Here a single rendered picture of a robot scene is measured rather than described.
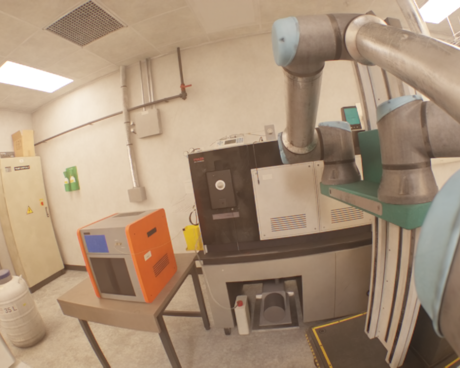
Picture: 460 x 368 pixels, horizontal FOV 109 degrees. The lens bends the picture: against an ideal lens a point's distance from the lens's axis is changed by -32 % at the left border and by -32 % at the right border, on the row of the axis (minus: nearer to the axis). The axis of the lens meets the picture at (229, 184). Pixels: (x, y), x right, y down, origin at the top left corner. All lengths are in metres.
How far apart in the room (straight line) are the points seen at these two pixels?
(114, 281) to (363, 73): 1.54
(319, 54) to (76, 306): 1.60
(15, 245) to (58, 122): 1.94
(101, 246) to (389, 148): 1.26
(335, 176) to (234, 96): 1.90
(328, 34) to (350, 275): 1.51
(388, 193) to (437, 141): 0.19
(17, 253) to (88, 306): 2.51
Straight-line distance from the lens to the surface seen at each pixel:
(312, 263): 1.63
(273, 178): 1.52
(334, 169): 1.07
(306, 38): 0.55
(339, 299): 1.83
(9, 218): 3.79
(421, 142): 0.65
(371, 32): 0.49
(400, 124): 0.66
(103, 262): 1.34
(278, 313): 1.98
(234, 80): 2.81
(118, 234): 1.21
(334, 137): 1.06
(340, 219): 1.65
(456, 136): 0.63
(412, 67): 0.36
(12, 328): 2.66
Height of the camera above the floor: 1.36
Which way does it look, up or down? 6 degrees down
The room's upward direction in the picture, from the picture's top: 9 degrees counter-clockwise
